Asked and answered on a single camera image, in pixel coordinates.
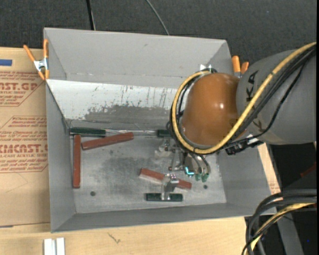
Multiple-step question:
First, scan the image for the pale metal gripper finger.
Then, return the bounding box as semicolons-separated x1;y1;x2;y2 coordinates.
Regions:
161;181;171;201
169;173;180;200

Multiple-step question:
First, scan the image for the red-brown flat block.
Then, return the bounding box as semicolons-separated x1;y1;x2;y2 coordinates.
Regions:
138;167;193;190
80;131;135;151
72;134;82;189

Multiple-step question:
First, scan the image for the grey metal bin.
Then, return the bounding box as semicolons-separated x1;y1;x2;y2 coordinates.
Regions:
43;27;279;233

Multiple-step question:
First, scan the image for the brown cardboard board red print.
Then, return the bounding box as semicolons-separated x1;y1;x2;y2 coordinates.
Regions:
0;46;282;228

